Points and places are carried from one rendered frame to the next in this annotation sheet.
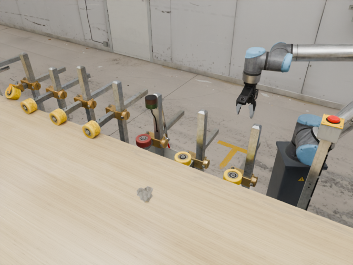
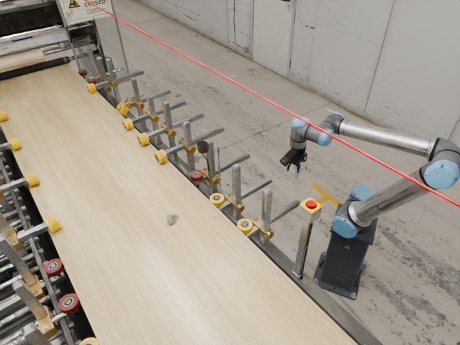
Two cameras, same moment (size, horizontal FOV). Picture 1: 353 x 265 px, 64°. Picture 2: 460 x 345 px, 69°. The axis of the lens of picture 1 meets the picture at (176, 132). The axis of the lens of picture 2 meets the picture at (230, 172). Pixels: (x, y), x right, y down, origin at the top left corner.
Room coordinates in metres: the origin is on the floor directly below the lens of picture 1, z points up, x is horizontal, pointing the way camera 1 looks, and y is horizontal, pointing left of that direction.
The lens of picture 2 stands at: (-0.18, -0.64, 2.25)
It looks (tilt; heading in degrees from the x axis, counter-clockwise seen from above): 40 degrees down; 23
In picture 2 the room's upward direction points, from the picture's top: 2 degrees counter-clockwise
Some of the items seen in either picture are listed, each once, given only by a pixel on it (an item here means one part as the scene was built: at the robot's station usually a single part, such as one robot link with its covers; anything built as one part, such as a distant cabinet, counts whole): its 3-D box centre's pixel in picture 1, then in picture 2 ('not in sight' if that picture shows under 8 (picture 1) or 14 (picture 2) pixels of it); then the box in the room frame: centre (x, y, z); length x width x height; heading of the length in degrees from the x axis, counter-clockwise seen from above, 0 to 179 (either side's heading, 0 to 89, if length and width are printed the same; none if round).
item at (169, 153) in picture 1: (166, 154); (218, 190); (1.24, 0.06, 0.75); 0.26 x 0.01 x 0.10; 60
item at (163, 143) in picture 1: (155, 140); (209, 176); (1.24, 0.12, 0.85); 0.14 x 0.06 x 0.05; 60
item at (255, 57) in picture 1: (254, 60); (300, 129); (1.36, -0.39, 1.25); 0.10 x 0.09 x 0.12; 73
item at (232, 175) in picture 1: (231, 183); (244, 231); (0.91, -0.25, 0.85); 0.08 x 0.08 x 0.11
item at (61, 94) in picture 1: (56, 92); (152, 116); (1.63, 0.76, 0.95); 0.14 x 0.06 x 0.05; 60
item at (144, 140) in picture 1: (144, 145); (197, 179); (1.18, 0.17, 0.85); 0.08 x 0.08 x 0.11
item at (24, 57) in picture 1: (33, 87); (139, 106); (1.74, 0.96, 0.93); 0.04 x 0.04 x 0.48; 60
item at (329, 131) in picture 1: (330, 129); (309, 211); (0.85, -0.56, 1.18); 0.07 x 0.07 x 0.08; 60
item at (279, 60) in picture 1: (278, 61); (320, 134); (1.34, -0.50, 1.25); 0.12 x 0.12 x 0.09; 73
